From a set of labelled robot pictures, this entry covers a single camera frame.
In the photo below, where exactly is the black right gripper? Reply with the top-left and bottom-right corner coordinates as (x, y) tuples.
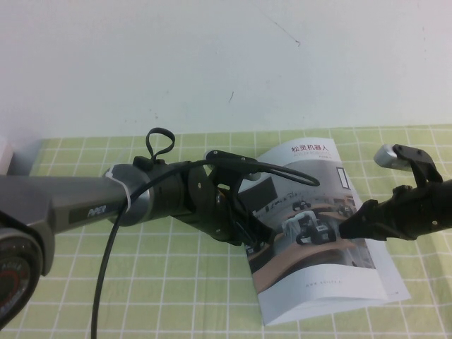
(339, 178), (452, 243)

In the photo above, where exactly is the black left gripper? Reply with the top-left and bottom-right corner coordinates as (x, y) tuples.
(176, 190), (275, 248)

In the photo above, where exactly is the AgileX robot brochure book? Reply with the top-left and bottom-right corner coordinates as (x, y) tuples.
(236, 138), (412, 317)

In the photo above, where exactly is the green white checked tablecloth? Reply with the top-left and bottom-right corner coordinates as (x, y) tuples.
(0, 124), (452, 339)

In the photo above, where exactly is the white zip tie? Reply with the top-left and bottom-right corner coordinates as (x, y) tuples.
(103, 168), (134, 217)

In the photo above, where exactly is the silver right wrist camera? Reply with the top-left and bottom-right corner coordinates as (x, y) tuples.
(374, 143), (414, 173)

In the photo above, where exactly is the black left camera bracket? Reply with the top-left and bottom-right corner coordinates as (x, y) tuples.
(204, 150), (262, 188)

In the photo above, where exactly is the black camera bracket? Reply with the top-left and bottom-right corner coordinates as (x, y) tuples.
(204, 150), (262, 188)
(391, 143), (444, 188)

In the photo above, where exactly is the black right camera bracket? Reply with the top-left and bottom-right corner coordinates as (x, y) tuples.
(391, 143), (444, 188)

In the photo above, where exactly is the black looped strap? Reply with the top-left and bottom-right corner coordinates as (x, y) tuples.
(145, 127), (176, 164)

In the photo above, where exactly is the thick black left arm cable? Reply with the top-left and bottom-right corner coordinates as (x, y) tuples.
(90, 158), (321, 339)

